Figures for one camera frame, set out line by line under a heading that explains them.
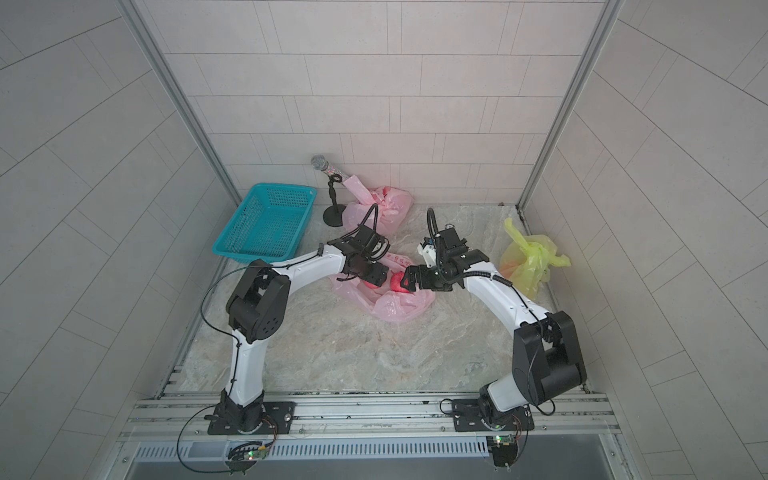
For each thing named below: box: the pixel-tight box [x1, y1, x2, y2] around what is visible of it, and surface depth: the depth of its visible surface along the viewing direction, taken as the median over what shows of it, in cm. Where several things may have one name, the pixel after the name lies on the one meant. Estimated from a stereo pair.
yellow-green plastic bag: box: [499, 217, 571, 300], surface depth 83 cm
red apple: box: [390, 271, 410, 293], surface depth 91 cm
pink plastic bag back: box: [342, 175, 414, 237], surface depth 107 cm
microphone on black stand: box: [310, 155, 347, 227], surface depth 107 cm
